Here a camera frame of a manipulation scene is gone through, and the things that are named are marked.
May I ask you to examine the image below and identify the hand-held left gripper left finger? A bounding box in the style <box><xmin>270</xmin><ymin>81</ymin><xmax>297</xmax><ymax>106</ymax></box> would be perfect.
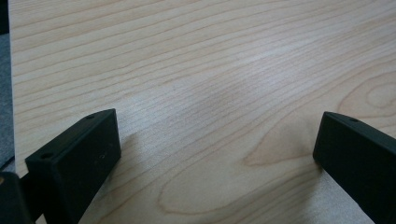
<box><xmin>24</xmin><ymin>108</ymin><xmax>122</xmax><ymax>224</ymax></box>

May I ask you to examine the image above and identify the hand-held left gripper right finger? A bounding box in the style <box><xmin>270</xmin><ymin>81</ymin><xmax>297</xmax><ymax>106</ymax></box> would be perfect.
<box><xmin>312</xmin><ymin>111</ymin><xmax>396</xmax><ymax>224</ymax></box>

